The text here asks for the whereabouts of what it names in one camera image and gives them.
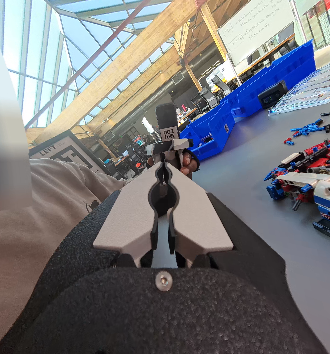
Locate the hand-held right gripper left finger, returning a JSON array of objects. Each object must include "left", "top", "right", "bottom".
[{"left": 93, "top": 162, "right": 164, "bottom": 268}]

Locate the grey desk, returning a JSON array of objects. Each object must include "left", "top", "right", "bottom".
[{"left": 194, "top": 48, "right": 330, "bottom": 354}]

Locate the toy brick vehicle model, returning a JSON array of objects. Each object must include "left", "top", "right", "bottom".
[{"left": 264, "top": 137, "right": 330, "bottom": 224}]

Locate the black office chair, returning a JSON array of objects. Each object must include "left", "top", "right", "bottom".
[
  {"left": 211, "top": 75, "right": 232, "bottom": 96},
  {"left": 199, "top": 87, "right": 219, "bottom": 110}
]

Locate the person's left forearm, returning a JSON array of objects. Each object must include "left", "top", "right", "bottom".
[{"left": 29, "top": 158, "right": 135, "bottom": 219}]

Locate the large blue plastic bin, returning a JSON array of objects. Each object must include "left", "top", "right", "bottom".
[{"left": 220, "top": 39, "right": 316, "bottom": 118}]

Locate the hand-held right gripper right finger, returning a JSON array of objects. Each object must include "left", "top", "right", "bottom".
[{"left": 165, "top": 163, "right": 234, "bottom": 268}]

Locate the whiteboard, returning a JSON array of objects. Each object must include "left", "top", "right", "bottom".
[{"left": 218, "top": 0, "right": 296, "bottom": 67}]

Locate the framed black white marker tag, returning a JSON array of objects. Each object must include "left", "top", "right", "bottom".
[{"left": 29, "top": 129, "right": 113, "bottom": 175}]

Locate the printed instruction sheet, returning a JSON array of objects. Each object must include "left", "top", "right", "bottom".
[{"left": 268, "top": 57, "right": 330, "bottom": 116}]

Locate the black camera device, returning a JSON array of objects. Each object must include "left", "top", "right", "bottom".
[{"left": 257, "top": 80, "right": 289, "bottom": 109}]

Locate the person's left hand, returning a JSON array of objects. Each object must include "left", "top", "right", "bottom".
[{"left": 146, "top": 153, "right": 200, "bottom": 180}]

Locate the small blue plastic bin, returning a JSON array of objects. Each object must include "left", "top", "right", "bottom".
[{"left": 179, "top": 104, "right": 236, "bottom": 161}]

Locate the person's beige sweatshirt torso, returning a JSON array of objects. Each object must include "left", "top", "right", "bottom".
[{"left": 0, "top": 205, "right": 99, "bottom": 349}]

